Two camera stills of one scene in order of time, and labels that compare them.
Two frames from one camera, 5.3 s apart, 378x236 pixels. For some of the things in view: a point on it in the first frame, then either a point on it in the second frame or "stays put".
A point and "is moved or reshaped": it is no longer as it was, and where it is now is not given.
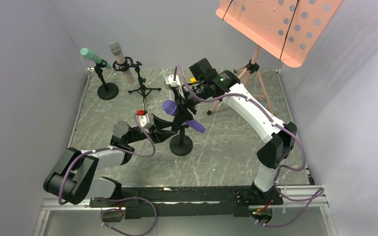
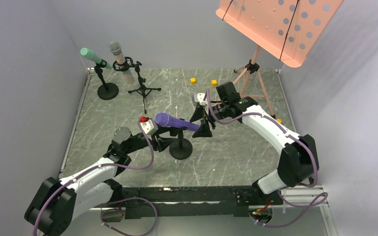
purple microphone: [170, 107] is moved or reshaped
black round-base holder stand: [181, 145] stays put
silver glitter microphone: [115, 48] stays put
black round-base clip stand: [106, 91] stays put
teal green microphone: [89, 54] stays put
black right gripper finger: [184, 114] -> [204, 131]
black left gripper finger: [162, 124] -> [173, 131]
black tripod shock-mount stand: [127, 64] stays put
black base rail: [217, 201] stays put
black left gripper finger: [162, 135] -> [164, 142]
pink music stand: [286, 29] stays put
